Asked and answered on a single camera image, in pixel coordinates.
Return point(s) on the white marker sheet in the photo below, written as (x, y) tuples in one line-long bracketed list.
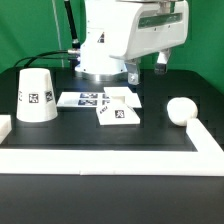
[(82, 99)]

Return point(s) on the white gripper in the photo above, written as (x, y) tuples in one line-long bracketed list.
[(137, 29)]

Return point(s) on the white lamp base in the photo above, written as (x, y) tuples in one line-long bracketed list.
[(120, 110)]

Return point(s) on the white lamp bulb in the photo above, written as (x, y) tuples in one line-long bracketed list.
[(181, 109)]

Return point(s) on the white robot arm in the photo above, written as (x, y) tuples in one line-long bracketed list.
[(95, 62)]

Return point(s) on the white foam border frame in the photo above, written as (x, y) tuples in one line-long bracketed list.
[(34, 161)]

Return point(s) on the white lamp shade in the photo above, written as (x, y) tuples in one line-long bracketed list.
[(36, 101)]

